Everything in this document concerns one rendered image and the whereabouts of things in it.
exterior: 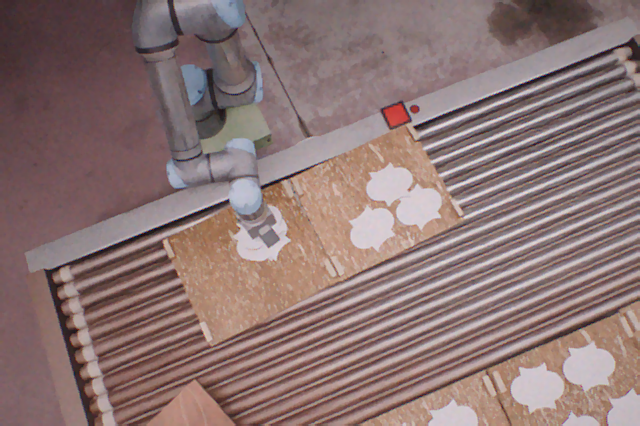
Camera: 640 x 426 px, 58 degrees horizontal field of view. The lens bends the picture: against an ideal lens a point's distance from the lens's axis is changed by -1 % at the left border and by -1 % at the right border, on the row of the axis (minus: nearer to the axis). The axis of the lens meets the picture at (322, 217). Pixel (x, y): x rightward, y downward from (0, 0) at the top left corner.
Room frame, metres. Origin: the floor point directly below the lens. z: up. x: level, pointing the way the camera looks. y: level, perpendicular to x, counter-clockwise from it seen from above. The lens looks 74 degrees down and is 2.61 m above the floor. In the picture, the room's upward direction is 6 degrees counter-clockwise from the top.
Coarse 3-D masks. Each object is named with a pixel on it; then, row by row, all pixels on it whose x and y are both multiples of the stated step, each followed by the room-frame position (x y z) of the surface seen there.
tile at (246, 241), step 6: (276, 210) 0.49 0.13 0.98; (276, 216) 0.48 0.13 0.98; (276, 228) 0.44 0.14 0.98; (240, 234) 0.43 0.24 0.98; (246, 234) 0.43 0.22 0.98; (240, 240) 0.42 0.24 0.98; (246, 240) 0.41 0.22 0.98; (252, 240) 0.41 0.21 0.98; (258, 240) 0.41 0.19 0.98; (246, 246) 0.40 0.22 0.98; (252, 246) 0.39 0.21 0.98; (258, 246) 0.39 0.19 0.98; (264, 246) 0.39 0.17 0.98
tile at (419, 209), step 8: (416, 192) 0.52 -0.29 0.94; (424, 192) 0.51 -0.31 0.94; (432, 192) 0.51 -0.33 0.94; (400, 200) 0.50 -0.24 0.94; (408, 200) 0.49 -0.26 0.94; (416, 200) 0.49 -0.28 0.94; (424, 200) 0.49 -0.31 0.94; (432, 200) 0.49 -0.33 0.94; (440, 200) 0.48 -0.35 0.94; (400, 208) 0.47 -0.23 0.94; (408, 208) 0.47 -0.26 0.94; (416, 208) 0.47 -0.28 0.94; (424, 208) 0.46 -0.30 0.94; (432, 208) 0.46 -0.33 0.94; (400, 216) 0.45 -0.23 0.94; (408, 216) 0.44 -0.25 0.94; (416, 216) 0.44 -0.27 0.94; (424, 216) 0.44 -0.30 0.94; (432, 216) 0.44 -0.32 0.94; (440, 216) 0.43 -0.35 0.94; (408, 224) 0.42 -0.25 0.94; (416, 224) 0.42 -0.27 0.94; (424, 224) 0.42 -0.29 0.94
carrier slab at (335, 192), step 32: (352, 160) 0.64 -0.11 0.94; (384, 160) 0.63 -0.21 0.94; (416, 160) 0.62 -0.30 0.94; (320, 192) 0.55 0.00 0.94; (352, 192) 0.54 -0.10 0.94; (448, 192) 0.51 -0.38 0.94; (320, 224) 0.45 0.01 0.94; (448, 224) 0.41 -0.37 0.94; (352, 256) 0.34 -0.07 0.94; (384, 256) 0.33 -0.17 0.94
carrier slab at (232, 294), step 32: (224, 224) 0.48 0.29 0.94; (288, 224) 0.46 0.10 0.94; (192, 256) 0.39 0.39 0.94; (224, 256) 0.38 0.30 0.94; (288, 256) 0.36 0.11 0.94; (320, 256) 0.35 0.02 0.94; (192, 288) 0.30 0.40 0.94; (224, 288) 0.29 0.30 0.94; (256, 288) 0.28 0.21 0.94; (288, 288) 0.27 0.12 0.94; (320, 288) 0.26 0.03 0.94; (224, 320) 0.20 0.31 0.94; (256, 320) 0.19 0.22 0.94
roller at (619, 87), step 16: (624, 80) 0.83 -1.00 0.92; (592, 96) 0.78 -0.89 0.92; (608, 96) 0.78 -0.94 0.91; (544, 112) 0.74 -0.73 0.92; (560, 112) 0.74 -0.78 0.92; (512, 128) 0.70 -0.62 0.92; (528, 128) 0.70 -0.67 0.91; (464, 144) 0.66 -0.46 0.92; (480, 144) 0.66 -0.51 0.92; (432, 160) 0.62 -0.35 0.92; (448, 160) 0.62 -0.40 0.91; (144, 272) 0.36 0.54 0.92; (160, 272) 0.36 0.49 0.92; (176, 272) 0.36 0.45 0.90; (112, 288) 0.32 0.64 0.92; (128, 288) 0.32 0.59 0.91; (64, 304) 0.29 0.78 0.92; (80, 304) 0.29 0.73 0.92
